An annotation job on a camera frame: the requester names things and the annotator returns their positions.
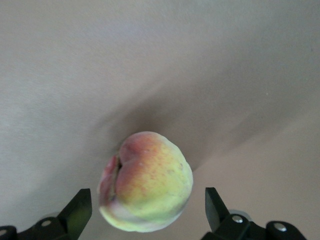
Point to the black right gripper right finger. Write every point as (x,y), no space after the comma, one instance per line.
(225,225)

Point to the brown table cover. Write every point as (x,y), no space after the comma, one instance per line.
(75,62)

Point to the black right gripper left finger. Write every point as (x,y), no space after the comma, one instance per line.
(70,220)

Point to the yellow-red peach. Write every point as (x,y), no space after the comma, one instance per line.
(150,187)

